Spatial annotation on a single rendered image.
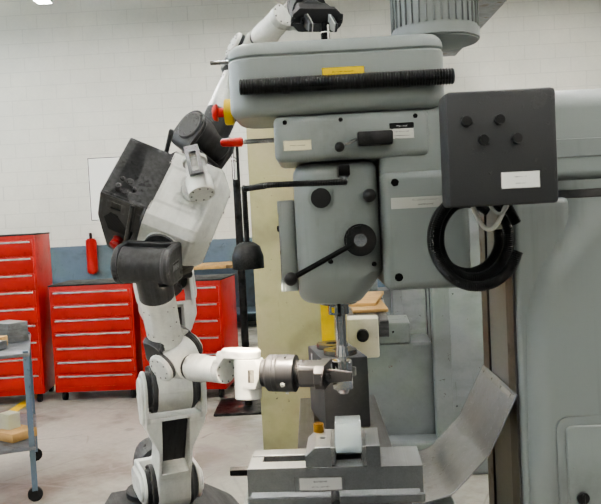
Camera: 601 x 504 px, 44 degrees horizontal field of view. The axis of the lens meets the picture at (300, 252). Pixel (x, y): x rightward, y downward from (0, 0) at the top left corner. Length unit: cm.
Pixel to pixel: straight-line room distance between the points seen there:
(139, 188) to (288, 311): 168
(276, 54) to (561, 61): 997
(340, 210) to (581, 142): 54
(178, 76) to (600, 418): 981
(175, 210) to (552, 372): 97
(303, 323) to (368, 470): 203
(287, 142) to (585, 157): 64
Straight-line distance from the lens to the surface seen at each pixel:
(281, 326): 351
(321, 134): 164
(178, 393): 228
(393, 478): 154
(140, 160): 201
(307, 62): 165
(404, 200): 164
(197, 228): 192
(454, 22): 173
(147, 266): 184
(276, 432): 362
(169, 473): 243
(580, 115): 175
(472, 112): 142
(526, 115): 144
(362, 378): 200
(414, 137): 165
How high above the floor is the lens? 152
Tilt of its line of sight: 3 degrees down
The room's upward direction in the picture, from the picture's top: 3 degrees counter-clockwise
